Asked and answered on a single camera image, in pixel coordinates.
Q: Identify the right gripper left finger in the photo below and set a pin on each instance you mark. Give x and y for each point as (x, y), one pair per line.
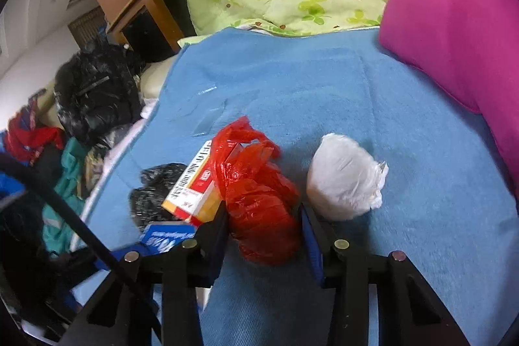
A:
(155, 296)

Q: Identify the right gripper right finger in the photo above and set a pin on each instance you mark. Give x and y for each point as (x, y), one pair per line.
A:
(409, 312)

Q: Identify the blue white carton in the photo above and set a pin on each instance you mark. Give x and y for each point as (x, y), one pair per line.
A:
(160, 237)

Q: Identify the black plastic trash bag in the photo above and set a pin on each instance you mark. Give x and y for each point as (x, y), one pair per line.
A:
(145, 202)

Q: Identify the orange red medicine box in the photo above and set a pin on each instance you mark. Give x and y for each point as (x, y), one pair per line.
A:
(194, 198)

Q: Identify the white plastic bag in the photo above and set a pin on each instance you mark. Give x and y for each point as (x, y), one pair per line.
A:
(344, 181)

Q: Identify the red plastic bag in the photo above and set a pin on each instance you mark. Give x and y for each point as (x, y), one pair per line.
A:
(261, 202)

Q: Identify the teal garment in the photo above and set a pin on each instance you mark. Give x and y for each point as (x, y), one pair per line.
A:
(56, 234)

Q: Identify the blue towel blanket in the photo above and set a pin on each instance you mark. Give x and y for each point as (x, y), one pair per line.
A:
(374, 144)

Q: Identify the patterned scarf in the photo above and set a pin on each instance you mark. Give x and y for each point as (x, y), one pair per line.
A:
(92, 170)

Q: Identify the red garment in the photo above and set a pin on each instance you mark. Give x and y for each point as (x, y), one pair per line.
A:
(26, 138)

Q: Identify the clear plastic box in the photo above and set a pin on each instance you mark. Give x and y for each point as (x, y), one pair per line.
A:
(211, 110)

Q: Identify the black puffer jacket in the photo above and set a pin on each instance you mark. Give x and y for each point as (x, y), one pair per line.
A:
(96, 91)

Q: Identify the cream leather cushion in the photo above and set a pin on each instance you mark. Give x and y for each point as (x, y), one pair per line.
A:
(154, 76)

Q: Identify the wooden cabinet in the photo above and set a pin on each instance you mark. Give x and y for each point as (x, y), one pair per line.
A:
(152, 28)

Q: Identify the magenta pillow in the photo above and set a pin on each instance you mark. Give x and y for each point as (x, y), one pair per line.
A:
(469, 48)

